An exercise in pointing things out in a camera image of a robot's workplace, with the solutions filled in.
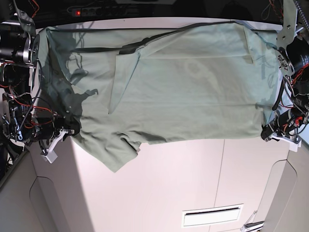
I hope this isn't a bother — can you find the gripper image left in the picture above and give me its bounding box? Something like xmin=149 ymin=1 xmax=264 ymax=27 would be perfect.
xmin=36 ymin=114 xmax=81 ymax=152

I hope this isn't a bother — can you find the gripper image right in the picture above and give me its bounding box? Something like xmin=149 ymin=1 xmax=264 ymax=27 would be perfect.
xmin=260 ymin=110 xmax=302 ymax=143

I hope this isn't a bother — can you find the light green T-shirt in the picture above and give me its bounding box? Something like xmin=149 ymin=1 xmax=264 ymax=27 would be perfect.
xmin=39 ymin=23 xmax=278 ymax=172

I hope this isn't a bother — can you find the robot arm image left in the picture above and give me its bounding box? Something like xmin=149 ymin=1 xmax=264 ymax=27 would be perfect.
xmin=0 ymin=0 xmax=80 ymax=163

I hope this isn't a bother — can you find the right beige side cabinet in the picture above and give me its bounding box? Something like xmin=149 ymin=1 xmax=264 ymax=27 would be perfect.
xmin=261 ymin=144 xmax=309 ymax=232

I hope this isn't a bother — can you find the beige side cabinet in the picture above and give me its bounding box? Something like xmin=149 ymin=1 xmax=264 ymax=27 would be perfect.
xmin=261 ymin=144 xmax=309 ymax=232
xmin=0 ymin=147 xmax=95 ymax=232

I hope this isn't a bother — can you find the left beige side cabinet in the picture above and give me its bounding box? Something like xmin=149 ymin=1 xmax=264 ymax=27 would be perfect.
xmin=0 ymin=147 xmax=95 ymax=232

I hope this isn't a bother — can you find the white slotted vent panel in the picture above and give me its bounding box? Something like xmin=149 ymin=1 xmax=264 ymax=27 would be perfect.
xmin=181 ymin=204 xmax=243 ymax=228

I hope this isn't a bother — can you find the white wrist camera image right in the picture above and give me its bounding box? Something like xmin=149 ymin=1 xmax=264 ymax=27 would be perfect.
xmin=289 ymin=140 xmax=302 ymax=152

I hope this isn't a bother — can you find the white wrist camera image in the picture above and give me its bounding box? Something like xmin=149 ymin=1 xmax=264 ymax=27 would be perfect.
xmin=41 ymin=151 xmax=57 ymax=164
xmin=289 ymin=140 xmax=302 ymax=152

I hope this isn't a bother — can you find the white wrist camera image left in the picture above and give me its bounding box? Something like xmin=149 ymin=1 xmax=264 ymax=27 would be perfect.
xmin=41 ymin=151 xmax=57 ymax=164

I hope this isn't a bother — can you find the black cables bundle left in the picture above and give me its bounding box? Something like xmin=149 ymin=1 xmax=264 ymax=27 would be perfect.
xmin=0 ymin=135 xmax=25 ymax=170

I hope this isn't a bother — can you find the metal clip bracket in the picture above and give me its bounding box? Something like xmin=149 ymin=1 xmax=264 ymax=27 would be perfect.
xmin=240 ymin=211 xmax=265 ymax=232

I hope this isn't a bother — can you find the grey cable loops background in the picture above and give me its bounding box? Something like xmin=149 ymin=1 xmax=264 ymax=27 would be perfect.
xmin=261 ymin=0 xmax=284 ymax=23

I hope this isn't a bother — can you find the black power strip red switch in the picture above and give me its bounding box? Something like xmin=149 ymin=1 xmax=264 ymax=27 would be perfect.
xmin=67 ymin=7 xmax=126 ymax=17

